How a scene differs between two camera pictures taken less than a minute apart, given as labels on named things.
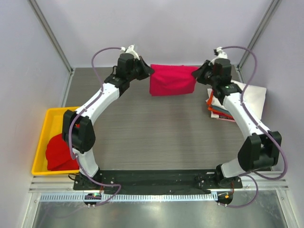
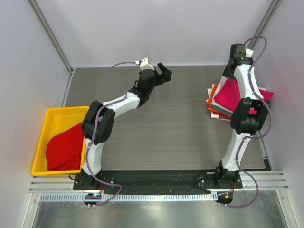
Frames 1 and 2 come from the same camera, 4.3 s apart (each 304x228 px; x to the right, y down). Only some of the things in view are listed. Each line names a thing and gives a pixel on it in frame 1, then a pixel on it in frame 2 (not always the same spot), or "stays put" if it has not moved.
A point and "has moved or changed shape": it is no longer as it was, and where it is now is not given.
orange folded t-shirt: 212,108 stays put
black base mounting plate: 154,182 stays put
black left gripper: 146,70 to 165,77
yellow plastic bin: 52,126 stays put
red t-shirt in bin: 59,155 stays put
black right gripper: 202,71 to 237,48
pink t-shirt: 172,80 has moved or changed shape
